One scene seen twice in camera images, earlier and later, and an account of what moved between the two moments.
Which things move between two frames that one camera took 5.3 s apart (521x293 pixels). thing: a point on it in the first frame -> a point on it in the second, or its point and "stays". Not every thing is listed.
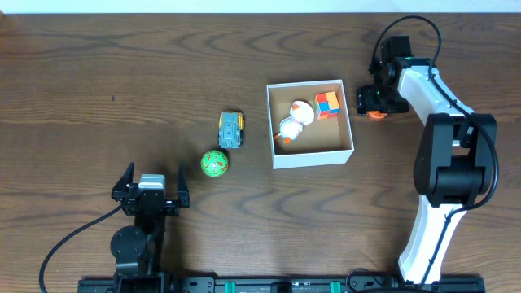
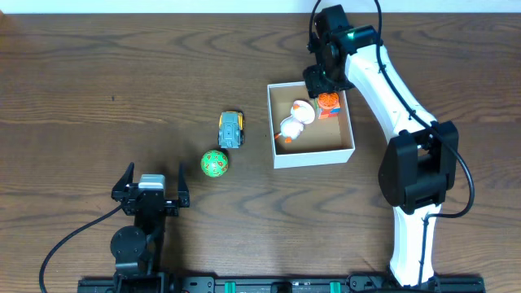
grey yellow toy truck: [230, 129] stays
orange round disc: [376, 115] -> [328, 100]
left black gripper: [151, 200] stays
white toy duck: [301, 113] stays
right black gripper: [366, 102] -> [315, 85]
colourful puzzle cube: [326, 105] stays
